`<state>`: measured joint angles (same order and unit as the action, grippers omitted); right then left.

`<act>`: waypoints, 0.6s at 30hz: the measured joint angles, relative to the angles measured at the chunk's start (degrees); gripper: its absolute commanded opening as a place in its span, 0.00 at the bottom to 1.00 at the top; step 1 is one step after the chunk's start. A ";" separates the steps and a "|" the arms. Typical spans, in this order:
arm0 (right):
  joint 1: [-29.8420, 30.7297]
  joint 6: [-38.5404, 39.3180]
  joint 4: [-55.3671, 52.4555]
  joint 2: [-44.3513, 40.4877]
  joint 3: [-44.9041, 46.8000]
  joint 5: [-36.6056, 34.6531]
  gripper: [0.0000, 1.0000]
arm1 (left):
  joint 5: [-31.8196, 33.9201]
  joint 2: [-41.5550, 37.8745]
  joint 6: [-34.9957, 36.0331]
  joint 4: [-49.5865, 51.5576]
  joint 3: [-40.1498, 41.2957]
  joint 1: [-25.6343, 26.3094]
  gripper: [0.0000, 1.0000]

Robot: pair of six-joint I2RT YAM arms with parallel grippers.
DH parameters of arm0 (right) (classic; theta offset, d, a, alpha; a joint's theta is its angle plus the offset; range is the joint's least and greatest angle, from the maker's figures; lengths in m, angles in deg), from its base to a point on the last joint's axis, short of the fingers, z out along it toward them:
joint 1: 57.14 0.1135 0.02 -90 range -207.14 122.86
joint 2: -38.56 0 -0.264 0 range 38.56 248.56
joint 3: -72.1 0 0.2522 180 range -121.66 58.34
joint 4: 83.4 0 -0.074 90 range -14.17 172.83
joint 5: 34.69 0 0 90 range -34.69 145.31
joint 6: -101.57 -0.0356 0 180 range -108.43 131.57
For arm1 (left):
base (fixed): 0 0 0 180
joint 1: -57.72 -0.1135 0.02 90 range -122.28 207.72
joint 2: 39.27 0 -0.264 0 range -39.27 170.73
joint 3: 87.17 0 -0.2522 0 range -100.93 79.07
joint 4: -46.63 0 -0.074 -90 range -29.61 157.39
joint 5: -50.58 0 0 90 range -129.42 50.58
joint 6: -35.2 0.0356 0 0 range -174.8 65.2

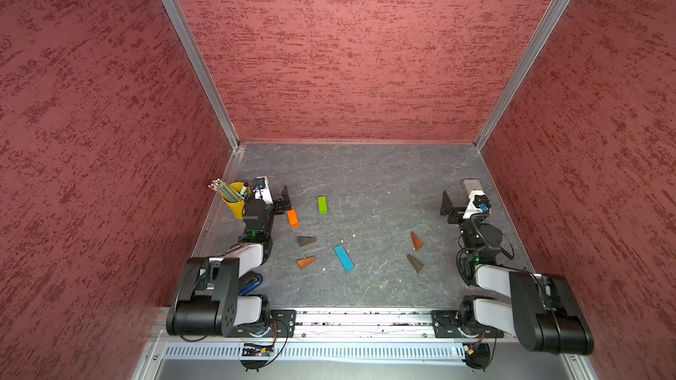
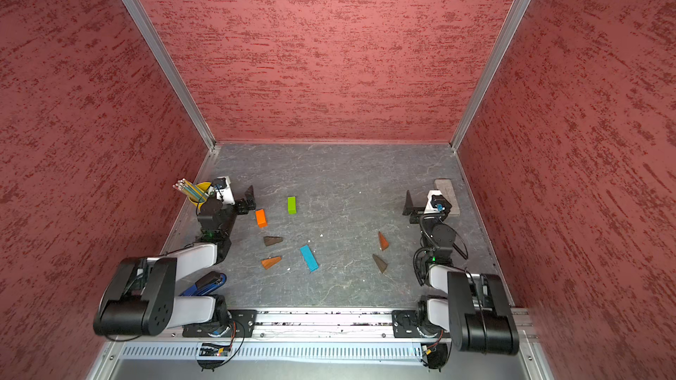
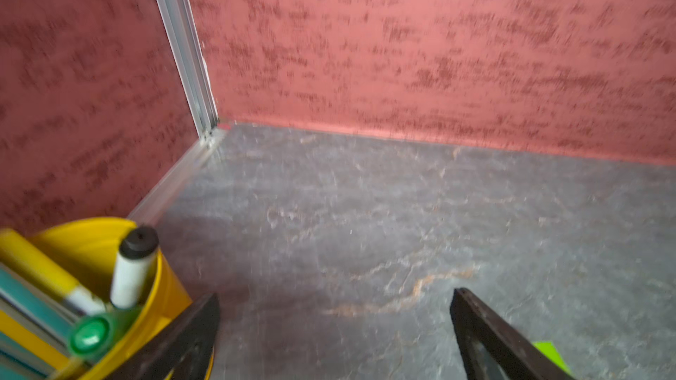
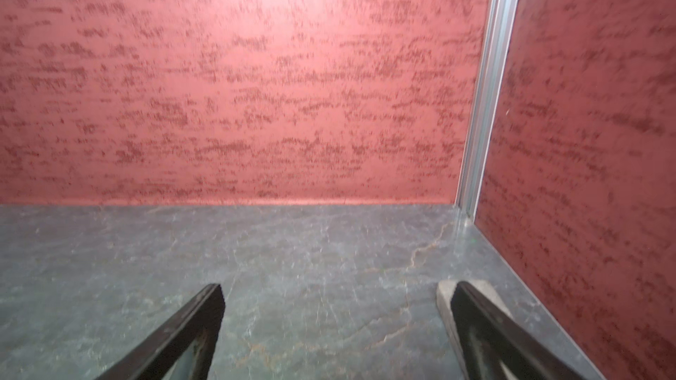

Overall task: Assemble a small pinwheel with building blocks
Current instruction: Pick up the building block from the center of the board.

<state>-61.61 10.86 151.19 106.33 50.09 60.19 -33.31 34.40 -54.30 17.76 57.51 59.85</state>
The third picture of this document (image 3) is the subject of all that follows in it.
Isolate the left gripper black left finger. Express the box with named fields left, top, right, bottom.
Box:
left=107, top=293, right=220, bottom=379

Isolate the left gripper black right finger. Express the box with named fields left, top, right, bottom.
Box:
left=450, top=288, right=572, bottom=379

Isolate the green rectangular block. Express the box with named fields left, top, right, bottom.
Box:
left=533, top=341, right=572, bottom=376

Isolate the green highlighter marker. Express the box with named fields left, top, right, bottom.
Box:
left=48, top=306, right=142, bottom=379

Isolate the white marker black cap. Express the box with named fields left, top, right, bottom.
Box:
left=109, top=225, right=159, bottom=310

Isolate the yellow pen cup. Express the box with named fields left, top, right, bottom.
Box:
left=27, top=217, right=192, bottom=379

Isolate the yellow pencil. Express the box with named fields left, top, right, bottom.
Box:
left=1, top=229, right=107, bottom=316

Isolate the aluminium corner post left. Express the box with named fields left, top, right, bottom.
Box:
left=156, top=0, right=219, bottom=138

